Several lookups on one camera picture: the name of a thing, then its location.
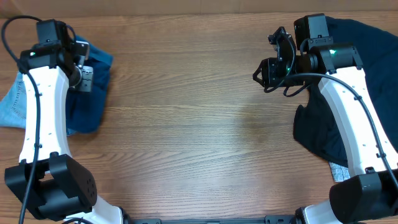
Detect blue polo shirt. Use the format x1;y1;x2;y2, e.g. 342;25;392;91
66;44;113;135

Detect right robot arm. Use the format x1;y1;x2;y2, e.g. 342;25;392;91
252;14;397;223

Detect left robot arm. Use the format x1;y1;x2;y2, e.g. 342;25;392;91
4;19;131;223

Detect folded light blue jeans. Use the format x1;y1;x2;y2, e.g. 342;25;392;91
0;71;77;136

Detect dark navy shirt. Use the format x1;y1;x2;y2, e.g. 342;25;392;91
294;17;397;174

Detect light grey denim garment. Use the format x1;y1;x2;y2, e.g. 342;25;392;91
329;162;351;182

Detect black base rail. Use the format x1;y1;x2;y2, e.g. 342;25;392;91
125;215;303;224

